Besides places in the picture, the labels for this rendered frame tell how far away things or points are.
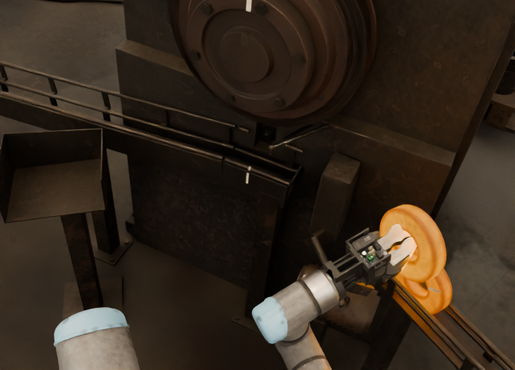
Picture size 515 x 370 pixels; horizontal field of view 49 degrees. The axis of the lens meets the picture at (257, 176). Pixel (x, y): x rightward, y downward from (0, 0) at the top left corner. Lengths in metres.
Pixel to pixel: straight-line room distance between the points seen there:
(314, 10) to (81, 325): 0.71
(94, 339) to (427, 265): 0.62
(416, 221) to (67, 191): 0.96
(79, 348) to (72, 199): 0.75
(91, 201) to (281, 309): 0.74
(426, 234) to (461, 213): 1.50
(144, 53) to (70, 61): 1.59
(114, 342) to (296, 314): 0.32
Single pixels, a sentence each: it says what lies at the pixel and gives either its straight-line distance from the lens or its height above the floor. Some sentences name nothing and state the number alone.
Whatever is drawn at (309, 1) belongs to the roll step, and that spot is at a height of 1.25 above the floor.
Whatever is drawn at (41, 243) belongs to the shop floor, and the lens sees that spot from 2.34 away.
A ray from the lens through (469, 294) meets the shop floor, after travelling 2.35.
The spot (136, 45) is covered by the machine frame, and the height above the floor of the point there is 0.87.
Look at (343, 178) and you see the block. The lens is 1.43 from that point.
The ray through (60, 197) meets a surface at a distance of 1.65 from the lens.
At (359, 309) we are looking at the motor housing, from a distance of 1.54.
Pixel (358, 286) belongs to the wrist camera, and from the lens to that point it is 1.13.
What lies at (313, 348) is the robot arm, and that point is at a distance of 1.13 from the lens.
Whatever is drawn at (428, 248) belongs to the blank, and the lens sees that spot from 1.13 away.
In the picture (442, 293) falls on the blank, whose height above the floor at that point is 0.75.
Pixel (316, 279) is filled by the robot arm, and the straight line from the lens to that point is 1.07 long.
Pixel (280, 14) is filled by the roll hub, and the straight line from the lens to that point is 1.13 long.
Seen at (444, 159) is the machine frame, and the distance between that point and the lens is 1.45.
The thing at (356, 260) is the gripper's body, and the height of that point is 0.95.
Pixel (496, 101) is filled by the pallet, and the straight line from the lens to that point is 3.08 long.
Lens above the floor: 1.78
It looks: 45 degrees down
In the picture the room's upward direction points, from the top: 7 degrees clockwise
